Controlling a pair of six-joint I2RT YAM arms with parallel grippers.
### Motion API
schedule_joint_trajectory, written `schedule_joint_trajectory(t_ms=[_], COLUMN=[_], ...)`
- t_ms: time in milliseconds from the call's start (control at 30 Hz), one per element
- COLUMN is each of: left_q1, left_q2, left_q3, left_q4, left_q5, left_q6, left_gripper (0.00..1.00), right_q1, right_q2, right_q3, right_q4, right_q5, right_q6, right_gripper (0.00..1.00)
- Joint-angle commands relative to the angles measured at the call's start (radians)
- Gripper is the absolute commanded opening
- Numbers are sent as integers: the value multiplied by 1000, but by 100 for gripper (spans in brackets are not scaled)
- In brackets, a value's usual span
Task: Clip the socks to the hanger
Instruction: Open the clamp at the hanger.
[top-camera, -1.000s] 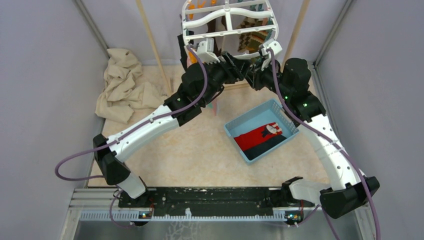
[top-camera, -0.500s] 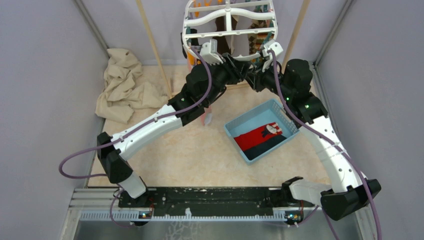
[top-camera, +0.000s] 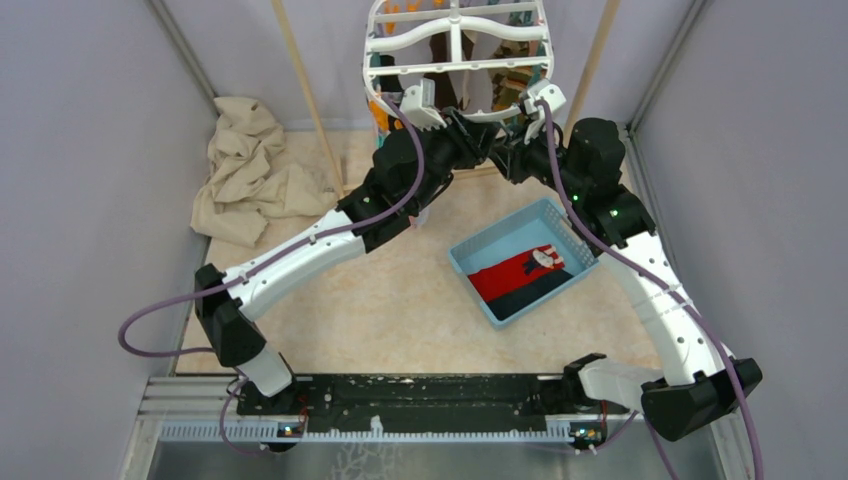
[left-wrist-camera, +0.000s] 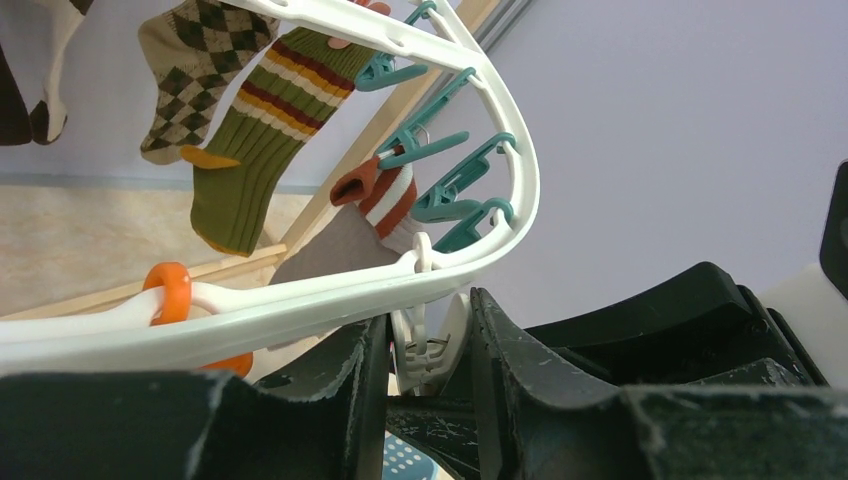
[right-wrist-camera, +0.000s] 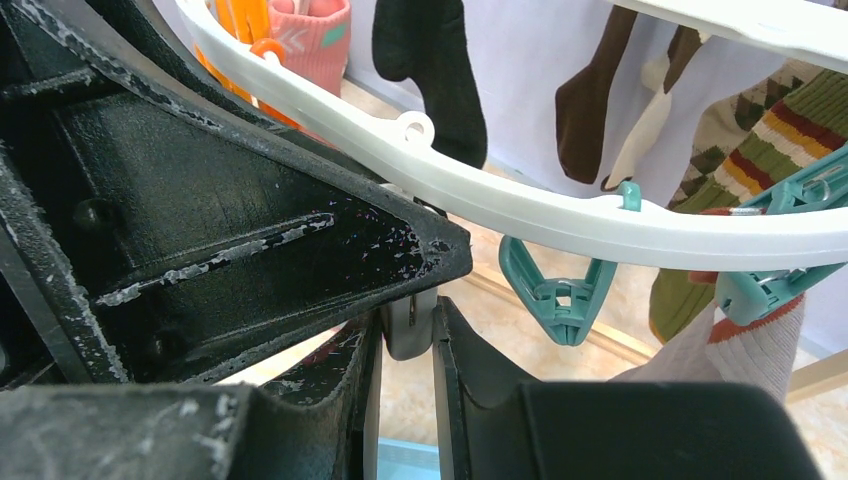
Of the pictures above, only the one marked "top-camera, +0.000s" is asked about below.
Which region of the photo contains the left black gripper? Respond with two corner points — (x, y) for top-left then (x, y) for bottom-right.
(408, 105), (501, 213)

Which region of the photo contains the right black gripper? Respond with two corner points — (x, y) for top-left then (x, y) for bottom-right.
(490, 115), (585, 202)

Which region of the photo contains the white round clip hanger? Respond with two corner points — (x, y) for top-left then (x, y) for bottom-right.
(362, 1), (555, 132)

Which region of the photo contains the red sock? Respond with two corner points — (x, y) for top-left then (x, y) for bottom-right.
(468, 244), (565, 302)

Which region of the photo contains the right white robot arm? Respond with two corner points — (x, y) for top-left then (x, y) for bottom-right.
(490, 118), (763, 444)

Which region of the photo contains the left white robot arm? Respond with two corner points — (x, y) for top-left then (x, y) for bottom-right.
(194, 109), (499, 414)

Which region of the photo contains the orange hanger clip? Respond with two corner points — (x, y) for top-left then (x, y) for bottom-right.
(368, 100), (391, 134)

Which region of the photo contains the dark brown sock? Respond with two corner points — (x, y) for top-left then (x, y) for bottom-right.
(424, 32), (462, 109)

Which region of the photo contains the argyle patterned sock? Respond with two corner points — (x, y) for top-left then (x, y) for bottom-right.
(489, 41), (534, 111)

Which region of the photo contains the light blue plastic basket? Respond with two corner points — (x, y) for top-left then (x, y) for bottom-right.
(448, 198), (598, 329)

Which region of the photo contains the wooden hanging rack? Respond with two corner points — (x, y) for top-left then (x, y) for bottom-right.
(271, 0), (624, 200)

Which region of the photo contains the pink patterned sock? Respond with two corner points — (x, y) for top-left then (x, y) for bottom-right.
(409, 207), (431, 229)

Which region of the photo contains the dark navy sock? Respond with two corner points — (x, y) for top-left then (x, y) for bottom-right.
(487, 270), (573, 324)

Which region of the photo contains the beige crumpled cloth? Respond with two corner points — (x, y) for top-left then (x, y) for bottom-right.
(190, 96), (337, 247)

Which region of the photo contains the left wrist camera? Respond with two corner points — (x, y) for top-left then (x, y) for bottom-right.
(400, 78), (447, 131)

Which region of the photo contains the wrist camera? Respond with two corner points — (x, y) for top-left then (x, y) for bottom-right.
(400, 78), (447, 131)
(520, 79), (567, 145)

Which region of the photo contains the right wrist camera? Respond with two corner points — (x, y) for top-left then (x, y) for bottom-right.
(520, 79), (567, 145)

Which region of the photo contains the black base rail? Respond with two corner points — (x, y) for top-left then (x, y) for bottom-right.
(226, 374), (602, 434)

